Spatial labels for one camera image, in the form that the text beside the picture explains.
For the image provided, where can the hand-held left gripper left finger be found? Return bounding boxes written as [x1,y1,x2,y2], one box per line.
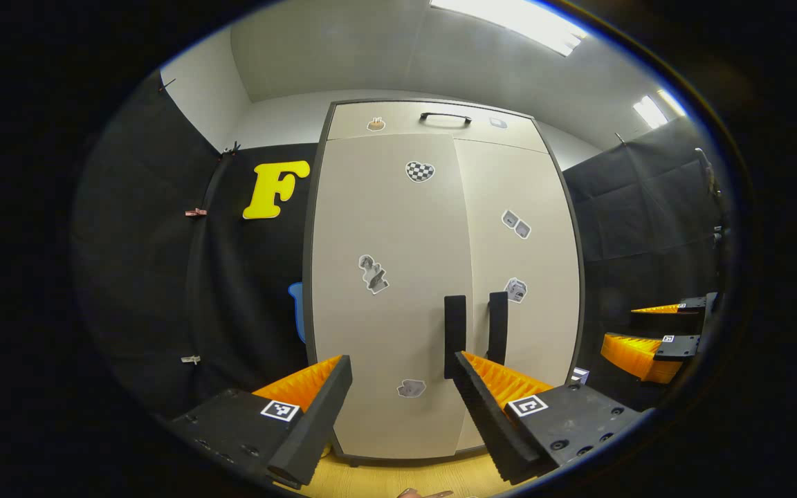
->
[163,354,354,489]

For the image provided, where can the grey cabinet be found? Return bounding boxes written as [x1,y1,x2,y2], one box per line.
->
[302,99,586,468]

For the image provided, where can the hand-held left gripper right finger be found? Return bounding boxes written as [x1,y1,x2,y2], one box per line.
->
[452,350,648,485]

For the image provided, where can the long ceiling light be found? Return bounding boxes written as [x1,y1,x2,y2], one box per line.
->
[430,0,587,57]

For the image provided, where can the grey cabinet door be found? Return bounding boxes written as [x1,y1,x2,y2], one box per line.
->
[452,137,583,454]
[310,133,475,461]

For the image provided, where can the small ceiling light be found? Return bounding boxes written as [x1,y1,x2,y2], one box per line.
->
[632,89,688,130]

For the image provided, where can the black backdrop cloth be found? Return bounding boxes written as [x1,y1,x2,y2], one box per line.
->
[70,69,320,423]
[561,114,735,409]

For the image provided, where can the grey cabinet drawer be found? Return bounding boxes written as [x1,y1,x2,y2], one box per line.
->
[326,102,550,154]

